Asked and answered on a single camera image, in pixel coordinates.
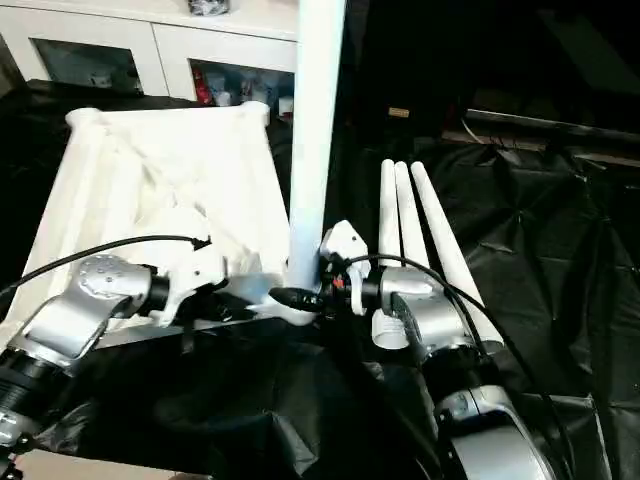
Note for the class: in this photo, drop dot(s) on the white plastic table leg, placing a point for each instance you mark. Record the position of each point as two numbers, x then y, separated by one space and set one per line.
318 120
408 220
388 230
450 260

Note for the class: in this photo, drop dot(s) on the white plastic table top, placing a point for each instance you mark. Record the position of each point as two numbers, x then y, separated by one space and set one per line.
150 180

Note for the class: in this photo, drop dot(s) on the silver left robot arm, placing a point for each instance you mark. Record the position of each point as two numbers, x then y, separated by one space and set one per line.
70 320

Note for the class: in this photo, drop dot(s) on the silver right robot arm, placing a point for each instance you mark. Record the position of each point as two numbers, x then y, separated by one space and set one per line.
460 360

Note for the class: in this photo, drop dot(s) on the small tan label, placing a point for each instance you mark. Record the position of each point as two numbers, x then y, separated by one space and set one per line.
399 112

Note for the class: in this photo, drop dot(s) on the red bottle in cabinet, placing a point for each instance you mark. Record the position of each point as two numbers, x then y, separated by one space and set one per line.
203 90

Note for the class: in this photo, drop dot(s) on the black plastic mat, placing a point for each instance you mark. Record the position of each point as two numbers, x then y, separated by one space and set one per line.
560 280

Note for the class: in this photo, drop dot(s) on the long black bar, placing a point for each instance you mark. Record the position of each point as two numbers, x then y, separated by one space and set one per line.
560 128

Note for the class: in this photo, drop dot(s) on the white cabinet with glass doors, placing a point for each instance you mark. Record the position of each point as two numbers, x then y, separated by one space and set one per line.
120 40

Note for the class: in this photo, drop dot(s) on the grey object on cabinet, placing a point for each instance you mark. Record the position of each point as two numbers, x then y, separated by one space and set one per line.
209 6

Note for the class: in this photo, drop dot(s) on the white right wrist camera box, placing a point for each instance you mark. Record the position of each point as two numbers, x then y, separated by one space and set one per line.
345 250

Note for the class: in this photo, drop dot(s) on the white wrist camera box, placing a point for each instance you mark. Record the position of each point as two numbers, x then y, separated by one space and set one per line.
190 270
345 250

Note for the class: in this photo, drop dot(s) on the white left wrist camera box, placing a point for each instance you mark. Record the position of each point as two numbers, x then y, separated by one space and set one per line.
190 270

